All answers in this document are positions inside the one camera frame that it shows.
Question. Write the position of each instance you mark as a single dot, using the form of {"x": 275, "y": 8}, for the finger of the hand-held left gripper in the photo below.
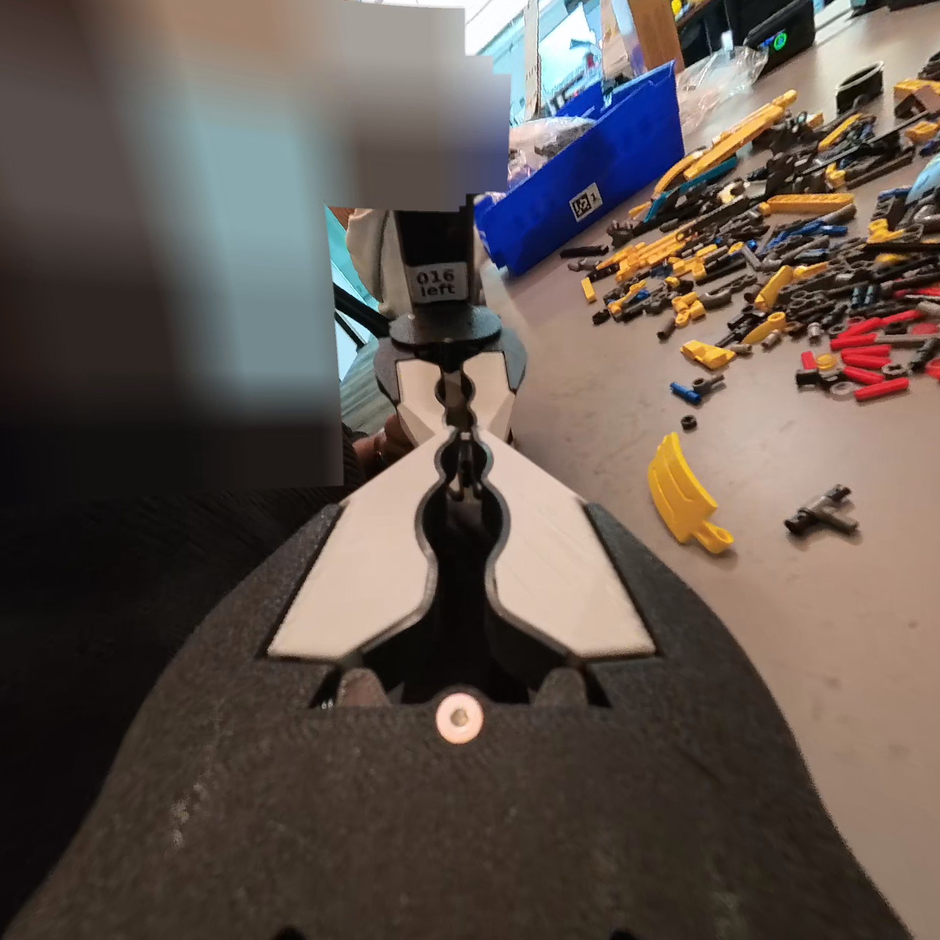
{"x": 492, "y": 389}
{"x": 418, "y": 396}

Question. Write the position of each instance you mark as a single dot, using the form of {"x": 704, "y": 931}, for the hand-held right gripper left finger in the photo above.
{"x": 352, "y": 580}

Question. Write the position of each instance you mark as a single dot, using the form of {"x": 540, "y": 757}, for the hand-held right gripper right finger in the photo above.
{"x": 565, "y": 580}

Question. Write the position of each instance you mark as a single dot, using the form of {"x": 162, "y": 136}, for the grey axle pin piece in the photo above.
{"x": 466, "y": 455}

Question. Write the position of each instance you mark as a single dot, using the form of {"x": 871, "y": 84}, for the yellow curved panel piece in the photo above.
{"x": 679, "y": 492}

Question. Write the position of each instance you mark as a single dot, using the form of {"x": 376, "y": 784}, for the pile of toy brick pieces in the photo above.
{"x": 808, "y": 242}

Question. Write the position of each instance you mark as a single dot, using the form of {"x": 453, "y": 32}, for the person's left hand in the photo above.
{"x": 385, "y": 444}

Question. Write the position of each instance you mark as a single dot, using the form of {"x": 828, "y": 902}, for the blue pin piece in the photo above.
{"x": 685, "y": 393}

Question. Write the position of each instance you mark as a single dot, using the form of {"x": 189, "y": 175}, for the blue plastic bin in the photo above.
{"x": 631, "y": 132}

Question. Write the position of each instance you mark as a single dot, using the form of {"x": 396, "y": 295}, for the dark grey connector piece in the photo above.
{"x": 819, "y": 514}

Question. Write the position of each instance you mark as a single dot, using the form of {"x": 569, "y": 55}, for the cardboard box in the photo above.
{"x": 653, "y": 33}

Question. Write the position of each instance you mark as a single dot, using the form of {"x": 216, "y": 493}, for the clear plastic bags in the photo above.
{"x": 720, "y": 77}

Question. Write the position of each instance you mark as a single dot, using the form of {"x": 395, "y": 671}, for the black device with green light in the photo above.
{"x": 789, "y": 29}

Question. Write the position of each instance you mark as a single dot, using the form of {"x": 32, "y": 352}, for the black toy tyre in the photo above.
{"x": 859, "y": 99}

